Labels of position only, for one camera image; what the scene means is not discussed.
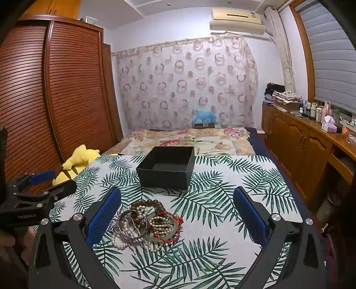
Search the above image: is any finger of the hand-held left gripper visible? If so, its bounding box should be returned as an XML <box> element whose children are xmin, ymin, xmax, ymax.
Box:
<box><xmin>17</xmin><ymin>181</ymin><xmax>77</xmax><ymax>214</ymax></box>
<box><xmin>8</xmin><ymin>170</ymin><xmax>56</xmax><ymax>192</ymax></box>

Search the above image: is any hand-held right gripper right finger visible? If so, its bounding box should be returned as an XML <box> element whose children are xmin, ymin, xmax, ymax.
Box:
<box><xmin>233</xmin><ymin>186</ymin><xmax>327</xmax><ymax>289</ymax></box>

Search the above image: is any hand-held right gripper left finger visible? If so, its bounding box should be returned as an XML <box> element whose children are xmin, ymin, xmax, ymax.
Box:
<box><xmin>28</xmin><ymin>186</ymin><xmax>122</xmax><ymax>289</ymax></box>

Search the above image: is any brown wooden bead bracelet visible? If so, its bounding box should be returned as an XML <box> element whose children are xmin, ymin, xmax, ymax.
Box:
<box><xmin>131</xmin><ymin>199</ymin><xmax>166</xmax><ymax>231</ymax></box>

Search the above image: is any white pearl necklace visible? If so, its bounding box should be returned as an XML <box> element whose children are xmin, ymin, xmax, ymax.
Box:
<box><xmin>111</xmin><ymin>205</ymin><xmax>167</xmax><ymax>252</ymax></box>

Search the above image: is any black square box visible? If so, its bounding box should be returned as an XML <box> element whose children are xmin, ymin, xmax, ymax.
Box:
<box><xmin>136</xmin><ymin>146</ymin><xmax>195</xmax><ymax>191</ymax></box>

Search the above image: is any person's left hand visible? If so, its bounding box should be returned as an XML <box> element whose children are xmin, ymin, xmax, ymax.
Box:
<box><xmin>0</xmin><ymin>226</ymin><xmax>36</xmax><ymax>264</ymax></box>

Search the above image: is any yellow plush toy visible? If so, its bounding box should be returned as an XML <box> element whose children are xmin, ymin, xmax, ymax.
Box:
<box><xmin>52</xmin><ymin>144</ymin><xmax>101</xmax><ymax>187</ymax></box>

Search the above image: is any leaf print cloth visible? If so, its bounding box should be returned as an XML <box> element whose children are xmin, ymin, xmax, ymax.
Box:
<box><xmin>49</xmin><ymin>155</ymin><xmax>303</xmax><ymax>289</ymax></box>

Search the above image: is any dark blue bed sheet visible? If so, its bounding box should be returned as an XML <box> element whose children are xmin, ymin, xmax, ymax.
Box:
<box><xmin>244</xmin><ymin>127</ymin><xmax>283</xmax><ymax>170</ymax></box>

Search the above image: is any floral bedspread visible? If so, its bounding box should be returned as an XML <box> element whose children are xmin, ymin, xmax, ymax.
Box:
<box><xmin>101</xmin><ymin>127</ymin><xmax>251</xmax><ymax>157</ymax></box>

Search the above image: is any brown slatted wardrobe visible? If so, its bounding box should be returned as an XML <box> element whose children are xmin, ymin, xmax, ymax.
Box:
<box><xmin>0</xmin><ymin>14</ymin><xmax>124</xmax><ymax>195</ymax></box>

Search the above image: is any wooden sideboard cabinet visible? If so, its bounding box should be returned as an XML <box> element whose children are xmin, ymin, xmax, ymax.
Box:
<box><xmin>261</xmin><ymin>103</ymin><xmax>356</xmax><ymax>212</ymax></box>

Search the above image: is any blue plush toy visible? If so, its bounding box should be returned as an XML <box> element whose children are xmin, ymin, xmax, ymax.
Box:
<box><xmin>194</xmin><ymin>106</ymin><xmax>217</xmax><ymax>124</ymax></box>

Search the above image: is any pink tissue box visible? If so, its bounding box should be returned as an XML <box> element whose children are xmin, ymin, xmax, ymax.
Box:
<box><xmin>321</xmin><ymin>115</ymin><xmax>338</xmax><ymax>133</ymax></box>

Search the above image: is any group of toiletry bottles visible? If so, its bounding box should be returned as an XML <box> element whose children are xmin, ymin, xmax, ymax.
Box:
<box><xmin>303</xmin><ymin>100</ymin><xmax>325</xmax><ymax>120</ymax></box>

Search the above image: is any stack of dark clothes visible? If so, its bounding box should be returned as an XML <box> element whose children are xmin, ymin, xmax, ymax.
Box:
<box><xmin>264</xmin><ymin>82</ymin><xmax>285</xmax><ymax>105</ymax></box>

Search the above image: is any circle print curtain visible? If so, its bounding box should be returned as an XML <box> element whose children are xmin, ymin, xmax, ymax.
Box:
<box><xmin>113</xmin><ymin>36</ymin><xmax>258</xmax><ymax>131</ymax></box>

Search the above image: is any tied cream curtain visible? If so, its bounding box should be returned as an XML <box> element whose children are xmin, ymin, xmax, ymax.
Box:
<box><xmin>264</xmin><ymin>7</ymin><xmax>295</xmax><ymax>93</ymax></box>

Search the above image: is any grey window blind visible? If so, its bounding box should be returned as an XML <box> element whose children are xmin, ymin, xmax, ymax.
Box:
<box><xmin>295</xmin><ymin>0</ymin><xmax>356</xmax><ymax>112</ymax></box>

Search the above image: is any cream air conditioner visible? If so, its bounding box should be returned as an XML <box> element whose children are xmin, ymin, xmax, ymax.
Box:
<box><xmin>209</xmin><ymin>8</ymin><xmax>267</xmax><ymax>35</ymax></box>

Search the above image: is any small beige bead bracelet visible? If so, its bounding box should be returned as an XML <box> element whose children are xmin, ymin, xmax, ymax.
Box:
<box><xmin>150</xmin><ymin>215</ymin><xmax>176</xmax><ymax>234</ymax></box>

